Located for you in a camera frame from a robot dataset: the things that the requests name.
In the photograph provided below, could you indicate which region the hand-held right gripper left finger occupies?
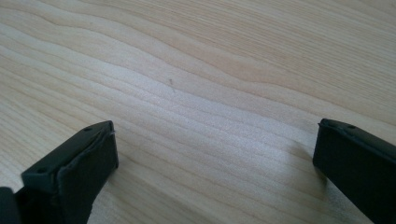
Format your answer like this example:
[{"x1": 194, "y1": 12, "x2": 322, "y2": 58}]
[{"x1": 15, "y1": 119, "x2": 120, "y2": 224}]

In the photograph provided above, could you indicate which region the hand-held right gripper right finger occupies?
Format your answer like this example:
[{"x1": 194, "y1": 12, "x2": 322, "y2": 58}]
[{"x1": 312, "y1": 118, "x2": 396, "y2": 224}]

